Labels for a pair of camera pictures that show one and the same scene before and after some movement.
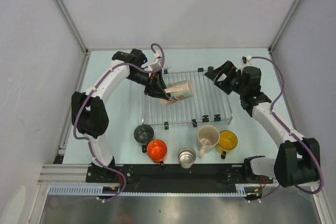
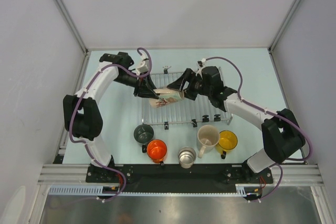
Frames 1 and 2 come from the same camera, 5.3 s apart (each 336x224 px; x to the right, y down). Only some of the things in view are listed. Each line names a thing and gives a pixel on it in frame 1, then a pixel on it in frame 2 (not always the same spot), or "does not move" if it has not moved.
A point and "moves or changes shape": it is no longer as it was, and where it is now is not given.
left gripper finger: (157, 93) to (149, 94)
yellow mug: (228, 140) does not move
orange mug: (157, 150) does not move
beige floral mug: (178, 91) moves or changes shape
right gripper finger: (219, 72) to (182, 82)
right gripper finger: (226, 84) to (190, 94)
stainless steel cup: (186, 156) does not move
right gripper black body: (235, 75) to (197, 83)
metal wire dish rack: (207, 103) does not move
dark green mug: (143, 134) does not move
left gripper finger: (159, 80) to (150, 83)
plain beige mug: (208, 137) does not move
